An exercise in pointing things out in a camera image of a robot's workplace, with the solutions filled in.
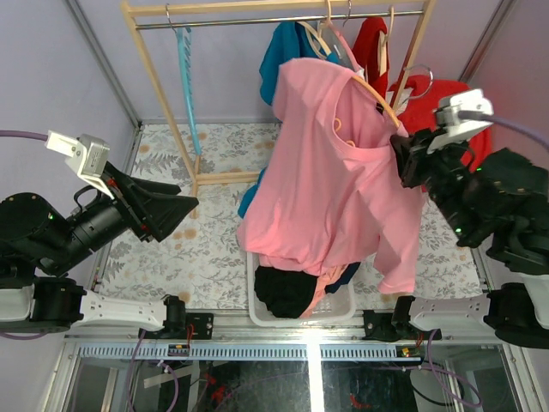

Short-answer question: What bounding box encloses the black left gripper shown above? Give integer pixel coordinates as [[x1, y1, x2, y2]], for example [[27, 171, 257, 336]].
[[49, 159, 204, 274]]

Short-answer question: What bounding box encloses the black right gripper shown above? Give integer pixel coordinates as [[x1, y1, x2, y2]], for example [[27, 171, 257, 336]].
[[387, 124, 478, 240]]

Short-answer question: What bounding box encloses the orange hanger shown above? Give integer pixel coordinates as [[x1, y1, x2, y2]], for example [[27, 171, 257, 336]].
[[332, 64, 434, 147]]

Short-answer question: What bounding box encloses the pink t shirt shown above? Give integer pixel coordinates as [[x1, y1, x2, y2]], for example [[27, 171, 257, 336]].
[[237, 58, 424, 294]]

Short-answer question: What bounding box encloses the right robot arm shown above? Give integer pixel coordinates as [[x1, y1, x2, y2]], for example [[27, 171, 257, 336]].
[[390, 130, 548, 349]]

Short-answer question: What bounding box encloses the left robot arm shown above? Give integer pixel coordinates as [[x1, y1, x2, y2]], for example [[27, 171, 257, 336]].
[[1, 164, 199, 339]]

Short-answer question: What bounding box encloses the red hanging t shirt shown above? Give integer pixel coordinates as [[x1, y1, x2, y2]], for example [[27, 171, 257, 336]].
[[352, 17, 389, 97]]

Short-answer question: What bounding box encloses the wooden hanger right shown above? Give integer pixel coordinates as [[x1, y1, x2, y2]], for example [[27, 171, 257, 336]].
[[377, 5, 395, 75]]

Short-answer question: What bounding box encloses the pink hanger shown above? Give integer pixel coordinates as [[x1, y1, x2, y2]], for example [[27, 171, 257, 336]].
[[323, 1, 365, 76]]

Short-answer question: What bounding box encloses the white t shirt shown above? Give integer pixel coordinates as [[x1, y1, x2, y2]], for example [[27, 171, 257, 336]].
[[323, 23, 366, 79]]

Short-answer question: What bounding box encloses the cream wooden hanger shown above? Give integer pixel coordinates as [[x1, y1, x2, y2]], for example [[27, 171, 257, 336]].
[[299, 0, 332, 60]]

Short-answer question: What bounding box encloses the teal t shirt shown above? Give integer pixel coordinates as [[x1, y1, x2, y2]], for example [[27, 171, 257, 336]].
[[237, 20, 340, 218]]

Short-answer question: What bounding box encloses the light blue hanger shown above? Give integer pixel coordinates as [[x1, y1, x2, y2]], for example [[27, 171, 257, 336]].
[[165, 3, 202, 156]]

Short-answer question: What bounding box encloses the red cloth pile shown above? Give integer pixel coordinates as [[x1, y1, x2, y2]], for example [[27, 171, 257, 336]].
[[398, 75, 492, 171]]

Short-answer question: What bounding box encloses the floral mat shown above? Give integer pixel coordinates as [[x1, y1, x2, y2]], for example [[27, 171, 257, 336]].
[[94, 124, 481, 309]]

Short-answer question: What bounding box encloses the peach garment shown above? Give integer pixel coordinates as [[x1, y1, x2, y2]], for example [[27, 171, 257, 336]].
[[300, 264, 347, 318]]

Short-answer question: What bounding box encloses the black garment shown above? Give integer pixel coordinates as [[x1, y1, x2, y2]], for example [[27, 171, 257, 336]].
[[254, 262, 360, 318]]

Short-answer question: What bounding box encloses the white laundry basket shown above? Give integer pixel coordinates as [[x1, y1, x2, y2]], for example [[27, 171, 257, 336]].
[[246, 252, 356, 328]]

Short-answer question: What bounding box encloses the wooden clothes rack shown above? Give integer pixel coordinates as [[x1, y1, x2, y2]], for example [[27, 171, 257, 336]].
[[119, 0, 437, 198]]

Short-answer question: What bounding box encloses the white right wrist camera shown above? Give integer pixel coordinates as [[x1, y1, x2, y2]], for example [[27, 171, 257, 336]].
[[427, 88, 494, 155]]

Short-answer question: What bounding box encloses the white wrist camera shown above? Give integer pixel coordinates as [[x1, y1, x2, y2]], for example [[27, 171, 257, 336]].
[[45, 130, 114, 199], [427, 88, 494, 155]]

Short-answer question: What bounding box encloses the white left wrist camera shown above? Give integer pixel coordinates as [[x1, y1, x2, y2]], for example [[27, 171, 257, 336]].
[[45, 130, 114, 199]]

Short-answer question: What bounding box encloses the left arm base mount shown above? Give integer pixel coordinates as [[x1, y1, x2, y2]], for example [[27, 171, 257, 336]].
[[185, 312, 214, 341]]

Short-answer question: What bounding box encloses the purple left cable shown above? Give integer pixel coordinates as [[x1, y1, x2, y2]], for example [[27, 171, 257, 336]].
[[0, 130, 51, 342]]

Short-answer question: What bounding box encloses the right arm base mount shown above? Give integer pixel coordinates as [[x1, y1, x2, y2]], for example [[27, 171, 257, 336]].
[[363, 310, 403, 342]]

